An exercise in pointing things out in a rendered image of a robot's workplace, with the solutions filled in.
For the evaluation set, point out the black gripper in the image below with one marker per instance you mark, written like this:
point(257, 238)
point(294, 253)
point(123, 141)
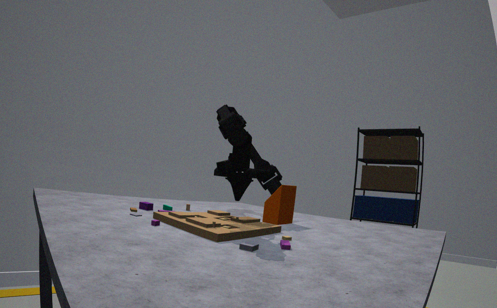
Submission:
point(240, 181)

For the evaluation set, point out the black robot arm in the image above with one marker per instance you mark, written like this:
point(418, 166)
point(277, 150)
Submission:
point(232, 128)

